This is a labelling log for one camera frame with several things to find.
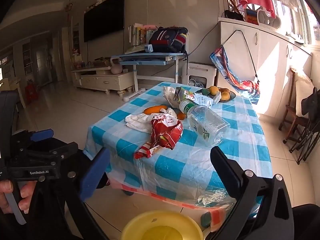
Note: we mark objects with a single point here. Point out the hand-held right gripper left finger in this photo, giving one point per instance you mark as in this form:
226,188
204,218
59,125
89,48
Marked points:
95,172

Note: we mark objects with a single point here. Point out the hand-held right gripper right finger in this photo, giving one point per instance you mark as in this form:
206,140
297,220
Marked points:
225,175

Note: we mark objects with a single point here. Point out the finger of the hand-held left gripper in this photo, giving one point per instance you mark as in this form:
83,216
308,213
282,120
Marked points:
55,150
41,134

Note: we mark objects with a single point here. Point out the clear plastic bottle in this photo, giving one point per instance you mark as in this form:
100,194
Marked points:
207,122

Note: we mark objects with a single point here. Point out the white tissue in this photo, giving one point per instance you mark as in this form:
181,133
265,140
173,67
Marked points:
216,97
140,122

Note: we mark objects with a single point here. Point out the red snack bag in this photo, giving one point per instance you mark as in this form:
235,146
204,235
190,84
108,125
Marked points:
165,132

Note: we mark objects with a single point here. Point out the dark fruit plate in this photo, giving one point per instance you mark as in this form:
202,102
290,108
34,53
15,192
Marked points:
231,97

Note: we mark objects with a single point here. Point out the milk carton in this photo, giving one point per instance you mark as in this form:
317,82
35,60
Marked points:
200,99

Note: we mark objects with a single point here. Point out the yellow plastic basin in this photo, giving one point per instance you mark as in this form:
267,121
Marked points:
160,227

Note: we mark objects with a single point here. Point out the long orange peel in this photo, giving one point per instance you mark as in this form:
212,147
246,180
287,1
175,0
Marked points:
152,110

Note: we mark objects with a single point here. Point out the green wrapper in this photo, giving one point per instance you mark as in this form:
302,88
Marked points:
202,92

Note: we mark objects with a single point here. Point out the white paper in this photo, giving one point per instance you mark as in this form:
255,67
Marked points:
170,95

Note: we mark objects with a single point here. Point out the person's left hand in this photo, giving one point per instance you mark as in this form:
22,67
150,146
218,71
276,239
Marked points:
27,195

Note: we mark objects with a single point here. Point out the red plastic stool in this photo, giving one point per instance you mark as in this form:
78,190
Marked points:
31,91

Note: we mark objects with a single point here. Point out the blue checkered plastic tablecloth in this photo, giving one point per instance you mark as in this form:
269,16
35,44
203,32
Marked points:
180,165

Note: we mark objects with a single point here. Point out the glass door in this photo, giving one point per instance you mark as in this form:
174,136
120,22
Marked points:
42,65

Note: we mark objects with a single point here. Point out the glass display cabinet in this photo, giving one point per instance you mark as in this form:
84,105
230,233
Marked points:
27,57

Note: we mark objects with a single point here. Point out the yellow mango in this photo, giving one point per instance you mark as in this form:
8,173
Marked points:
225,96
214,90

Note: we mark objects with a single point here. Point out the colourful toy box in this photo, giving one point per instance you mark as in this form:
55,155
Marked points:
76,58

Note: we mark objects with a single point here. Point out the cream television cabinet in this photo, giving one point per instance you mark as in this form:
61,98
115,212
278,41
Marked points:
105,80

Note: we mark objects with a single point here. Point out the brownish mango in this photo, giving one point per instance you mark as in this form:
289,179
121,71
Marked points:
224,90

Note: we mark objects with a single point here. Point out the brown box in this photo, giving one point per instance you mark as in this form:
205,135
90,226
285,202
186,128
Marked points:
102,62

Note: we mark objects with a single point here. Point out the person's right trouser leg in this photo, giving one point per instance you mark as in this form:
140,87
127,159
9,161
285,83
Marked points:
307,222

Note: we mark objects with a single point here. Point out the colourful printed bag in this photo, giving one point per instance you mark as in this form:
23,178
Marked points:
232,75

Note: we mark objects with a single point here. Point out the pink kettlebell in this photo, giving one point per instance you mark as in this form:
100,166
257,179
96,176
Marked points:
116,67

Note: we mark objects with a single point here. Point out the black folding chair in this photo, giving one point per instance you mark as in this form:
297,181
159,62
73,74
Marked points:
310,120

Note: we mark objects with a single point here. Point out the tall white shelf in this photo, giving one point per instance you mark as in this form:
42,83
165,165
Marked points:
75,37

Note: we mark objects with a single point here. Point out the white plastic stool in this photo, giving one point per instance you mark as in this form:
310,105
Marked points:
201,70

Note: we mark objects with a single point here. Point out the white cushion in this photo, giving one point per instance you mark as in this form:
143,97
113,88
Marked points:
302,90

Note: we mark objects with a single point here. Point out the blue study desk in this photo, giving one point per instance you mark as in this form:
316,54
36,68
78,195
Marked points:
145,57

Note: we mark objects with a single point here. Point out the white cabinet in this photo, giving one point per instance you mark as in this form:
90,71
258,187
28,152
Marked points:
270,55

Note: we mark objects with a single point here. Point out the black flat television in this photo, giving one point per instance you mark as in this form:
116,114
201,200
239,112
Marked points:
103,17

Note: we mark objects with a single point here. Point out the light blue small box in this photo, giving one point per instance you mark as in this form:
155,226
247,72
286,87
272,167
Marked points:
148,48

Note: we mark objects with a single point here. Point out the small plush toy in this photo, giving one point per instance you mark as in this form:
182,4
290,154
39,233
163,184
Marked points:
91,7

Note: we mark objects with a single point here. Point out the row of books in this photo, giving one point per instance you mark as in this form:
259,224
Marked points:
136,35

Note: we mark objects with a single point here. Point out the dark striped backpack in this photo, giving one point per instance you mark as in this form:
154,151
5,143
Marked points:
167,40

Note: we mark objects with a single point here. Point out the pink plush toy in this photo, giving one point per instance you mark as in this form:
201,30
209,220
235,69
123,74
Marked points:
148,27

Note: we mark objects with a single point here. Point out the black bag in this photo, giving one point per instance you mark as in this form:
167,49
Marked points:
233,15

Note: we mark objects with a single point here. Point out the orange blue box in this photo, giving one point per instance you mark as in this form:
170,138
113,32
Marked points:
251,17

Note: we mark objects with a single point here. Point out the white portable stereo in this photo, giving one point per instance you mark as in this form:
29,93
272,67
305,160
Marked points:
268,19

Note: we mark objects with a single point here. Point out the window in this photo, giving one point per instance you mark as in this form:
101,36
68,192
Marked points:
308,25

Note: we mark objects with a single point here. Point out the red knot wall ornament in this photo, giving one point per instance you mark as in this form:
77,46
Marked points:
69,8

